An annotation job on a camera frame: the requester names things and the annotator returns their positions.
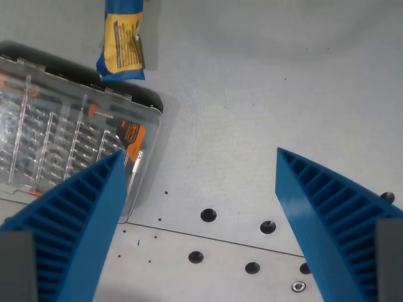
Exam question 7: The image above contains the clear screwdriver bit set case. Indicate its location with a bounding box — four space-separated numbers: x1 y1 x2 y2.
0 40 164 219

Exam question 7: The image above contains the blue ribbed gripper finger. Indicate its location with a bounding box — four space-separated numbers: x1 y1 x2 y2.
0 148 128 302
275 147 403 302

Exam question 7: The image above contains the blue and yellow snack bag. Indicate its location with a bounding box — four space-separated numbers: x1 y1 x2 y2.
95 0 146 82

